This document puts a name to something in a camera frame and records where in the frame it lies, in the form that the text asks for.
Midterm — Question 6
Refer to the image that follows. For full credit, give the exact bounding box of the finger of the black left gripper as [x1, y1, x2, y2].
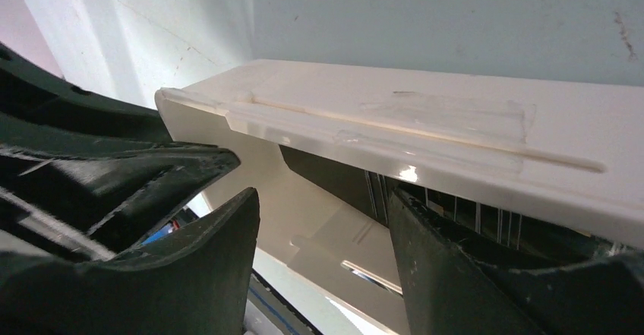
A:
[1, 143, 240, 262]
[1, 44, 172, 143]

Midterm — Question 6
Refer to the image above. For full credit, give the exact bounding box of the white plastic bin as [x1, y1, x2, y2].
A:
[154, 60, 643, 334]

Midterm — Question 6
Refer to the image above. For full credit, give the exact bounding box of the black credit card in bin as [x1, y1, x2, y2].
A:
[280, 146, 630, 264]

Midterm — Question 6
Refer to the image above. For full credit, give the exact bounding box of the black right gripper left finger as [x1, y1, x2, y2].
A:
[1, 188, 260, 334]

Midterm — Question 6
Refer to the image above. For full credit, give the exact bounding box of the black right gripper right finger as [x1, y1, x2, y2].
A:
[388, 189, 643, 334]

